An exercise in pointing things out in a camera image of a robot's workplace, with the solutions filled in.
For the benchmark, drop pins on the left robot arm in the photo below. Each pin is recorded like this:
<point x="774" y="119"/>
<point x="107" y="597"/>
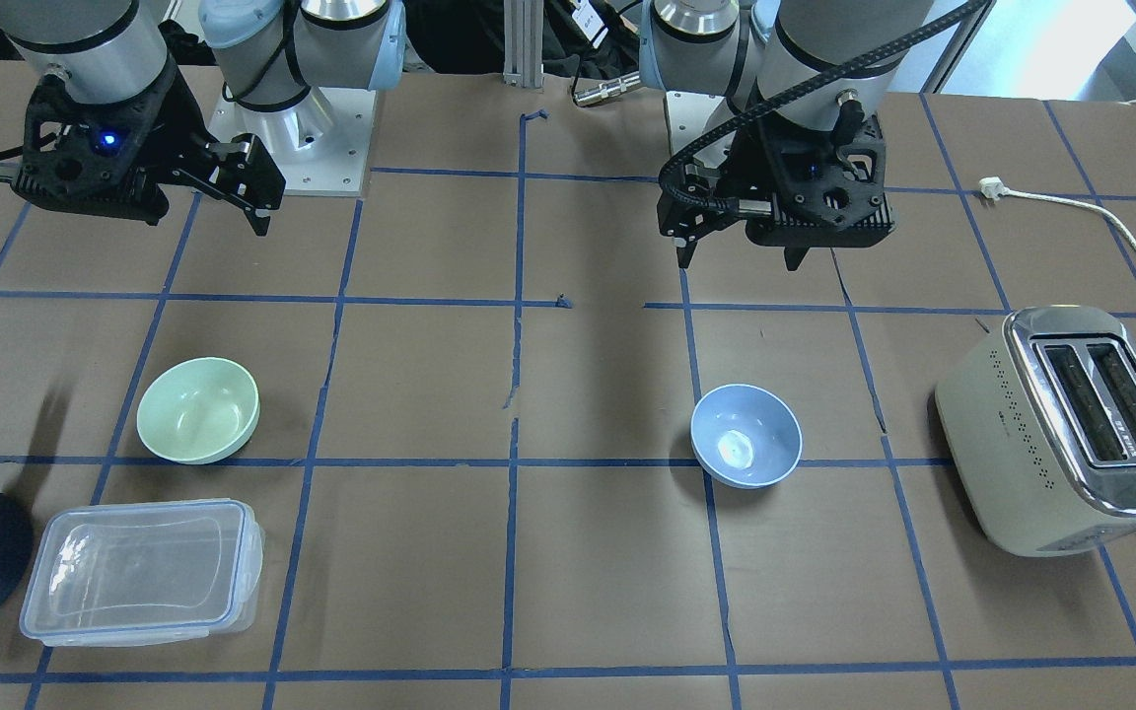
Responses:
<point x="752" y="51"/>

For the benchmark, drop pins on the cream and chrome toaster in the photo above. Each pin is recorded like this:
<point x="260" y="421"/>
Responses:
<point x="1040" y="418"/>

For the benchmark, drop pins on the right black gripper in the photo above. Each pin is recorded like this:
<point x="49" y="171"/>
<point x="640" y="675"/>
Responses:
<point x="177" y="125"/>

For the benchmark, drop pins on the blue bowl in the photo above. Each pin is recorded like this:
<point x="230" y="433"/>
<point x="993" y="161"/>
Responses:
<point x="745" y="437"/>

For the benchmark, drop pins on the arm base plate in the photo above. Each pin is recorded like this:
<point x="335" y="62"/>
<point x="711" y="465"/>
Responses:
<point x="321" y="145"/>
<point x="701" y="123"/>

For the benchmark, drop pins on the clear plastic food container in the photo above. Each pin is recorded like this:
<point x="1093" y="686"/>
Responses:
<point x="131" y="575"/>

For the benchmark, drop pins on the green bowl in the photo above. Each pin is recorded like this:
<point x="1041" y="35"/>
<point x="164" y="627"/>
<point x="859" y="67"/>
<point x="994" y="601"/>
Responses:
<point x="198" y="412"/>

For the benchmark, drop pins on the aluminium frame post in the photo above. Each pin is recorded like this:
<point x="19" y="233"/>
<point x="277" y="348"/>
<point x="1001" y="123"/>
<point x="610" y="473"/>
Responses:
<point x="522" y="27"/>

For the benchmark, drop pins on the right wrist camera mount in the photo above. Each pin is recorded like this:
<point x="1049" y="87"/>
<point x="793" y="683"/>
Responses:
<point x="110" y="160"/>

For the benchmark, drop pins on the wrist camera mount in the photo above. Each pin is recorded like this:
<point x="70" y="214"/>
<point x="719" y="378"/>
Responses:
<point x="825" y="189"/>
<point x="110" y="160"/>

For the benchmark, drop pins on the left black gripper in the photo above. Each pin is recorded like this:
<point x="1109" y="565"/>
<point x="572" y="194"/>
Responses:
<point x="751" y="158"/>

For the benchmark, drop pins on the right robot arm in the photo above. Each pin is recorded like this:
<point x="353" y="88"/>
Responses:
<point x="267" y="99"/>

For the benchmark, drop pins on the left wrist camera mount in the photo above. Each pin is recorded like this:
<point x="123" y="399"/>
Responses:
<point x="825" y="189"/>

